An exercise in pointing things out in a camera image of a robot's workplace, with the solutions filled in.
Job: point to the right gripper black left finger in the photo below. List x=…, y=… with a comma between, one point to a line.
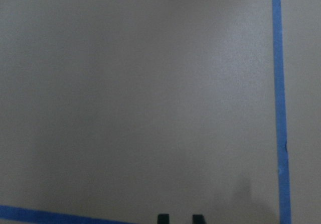
x=163, y=218

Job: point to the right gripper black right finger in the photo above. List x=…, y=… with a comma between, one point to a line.
x=198, y=219

